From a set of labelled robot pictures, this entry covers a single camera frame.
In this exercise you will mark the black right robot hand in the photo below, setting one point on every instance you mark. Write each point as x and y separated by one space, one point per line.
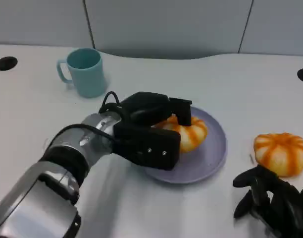
285 208

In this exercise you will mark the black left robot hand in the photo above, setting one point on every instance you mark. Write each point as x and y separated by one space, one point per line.
146 106

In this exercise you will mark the orange white toy bread roll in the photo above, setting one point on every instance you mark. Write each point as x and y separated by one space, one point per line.
193 136
280 153

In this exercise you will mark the pale green mug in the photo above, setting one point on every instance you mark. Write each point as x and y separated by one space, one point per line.
88 79

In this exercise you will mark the lilac plate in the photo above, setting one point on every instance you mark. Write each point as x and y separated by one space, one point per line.
208 161

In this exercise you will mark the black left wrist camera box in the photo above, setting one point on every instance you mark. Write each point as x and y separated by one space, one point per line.
151 146

